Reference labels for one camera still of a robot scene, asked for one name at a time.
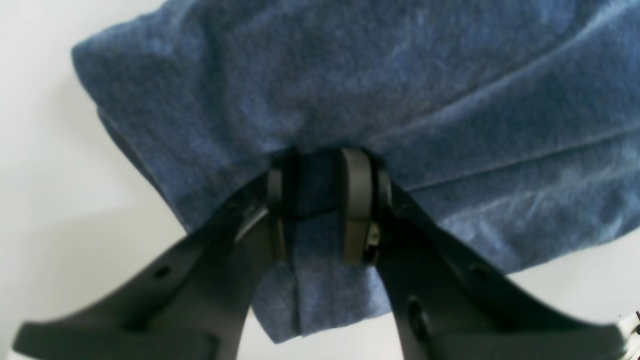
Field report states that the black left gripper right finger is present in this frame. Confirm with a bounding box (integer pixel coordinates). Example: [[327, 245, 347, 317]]
[[341, 148, 628, 360]]

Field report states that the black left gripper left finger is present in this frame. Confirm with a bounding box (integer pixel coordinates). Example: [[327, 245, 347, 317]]
[[13, 167, 286, 360]]

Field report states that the dark blue t-shirt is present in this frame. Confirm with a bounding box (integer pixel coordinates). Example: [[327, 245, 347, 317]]
[[71, 0, 640, 345]]

